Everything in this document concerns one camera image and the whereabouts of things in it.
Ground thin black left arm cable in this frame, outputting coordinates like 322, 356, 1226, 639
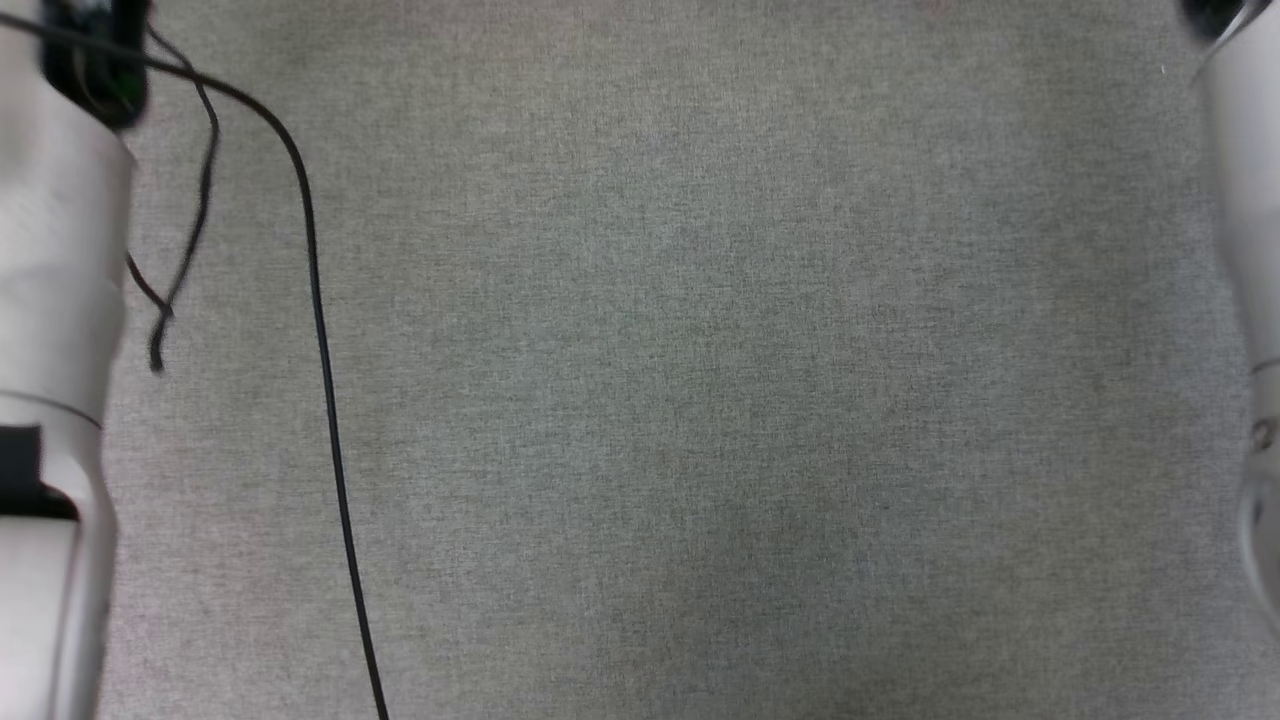
124, 25, 222, 377

